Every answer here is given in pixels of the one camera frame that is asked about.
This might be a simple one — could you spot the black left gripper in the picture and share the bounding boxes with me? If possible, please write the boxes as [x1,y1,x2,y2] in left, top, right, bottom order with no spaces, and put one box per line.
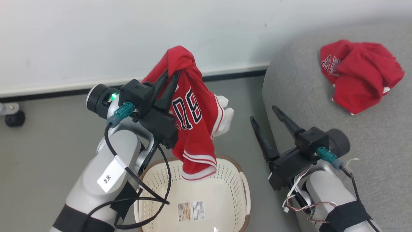
[138,71,181,150]

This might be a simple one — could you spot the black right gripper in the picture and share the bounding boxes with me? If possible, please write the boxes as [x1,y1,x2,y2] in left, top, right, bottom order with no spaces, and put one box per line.
[250,105,319,191]

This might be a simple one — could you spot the red jersey with numbers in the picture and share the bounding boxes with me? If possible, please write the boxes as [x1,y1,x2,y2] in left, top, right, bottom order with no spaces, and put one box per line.
[142,45,225,181]

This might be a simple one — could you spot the white cloth piece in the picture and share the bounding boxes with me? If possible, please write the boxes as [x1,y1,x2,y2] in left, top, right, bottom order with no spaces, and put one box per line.
[211,95,235,139]

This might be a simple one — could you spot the red shirt with lettering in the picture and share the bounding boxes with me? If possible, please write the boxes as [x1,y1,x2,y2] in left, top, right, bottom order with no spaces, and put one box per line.
[320,39,405,116]

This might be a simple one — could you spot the grey fabric sofa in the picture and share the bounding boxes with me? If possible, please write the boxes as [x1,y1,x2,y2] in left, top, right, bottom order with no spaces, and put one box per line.
[262,19,412,232]

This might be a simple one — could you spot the white perforated laundry basket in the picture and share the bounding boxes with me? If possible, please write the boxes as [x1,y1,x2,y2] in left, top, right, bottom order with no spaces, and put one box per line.
[133,155,251,232]

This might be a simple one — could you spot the white and black baseboard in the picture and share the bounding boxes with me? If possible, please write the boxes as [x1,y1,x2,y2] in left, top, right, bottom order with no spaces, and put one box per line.
[0,64,269,103]

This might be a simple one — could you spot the paper label sticker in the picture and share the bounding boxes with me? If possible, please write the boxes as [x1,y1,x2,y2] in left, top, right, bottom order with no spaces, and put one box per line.
[178,201,206,222]

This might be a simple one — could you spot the black caster wheel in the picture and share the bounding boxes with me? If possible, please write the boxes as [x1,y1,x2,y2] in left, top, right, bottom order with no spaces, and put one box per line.
[5,110,26,127]

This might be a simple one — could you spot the thin red white wires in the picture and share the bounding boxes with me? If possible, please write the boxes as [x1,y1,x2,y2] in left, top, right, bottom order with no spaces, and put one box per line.
[283,157,360,224]

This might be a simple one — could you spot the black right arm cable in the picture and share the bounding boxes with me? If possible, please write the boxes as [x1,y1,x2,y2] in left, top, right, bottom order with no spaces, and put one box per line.
[317,147,382,232]

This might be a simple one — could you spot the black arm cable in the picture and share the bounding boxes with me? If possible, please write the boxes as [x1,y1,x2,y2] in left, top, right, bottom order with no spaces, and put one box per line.
[317,147,382,232]
[86,102,171,230]

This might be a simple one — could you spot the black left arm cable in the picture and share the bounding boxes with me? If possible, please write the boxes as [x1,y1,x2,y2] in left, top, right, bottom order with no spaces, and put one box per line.
[86,102,171,230]

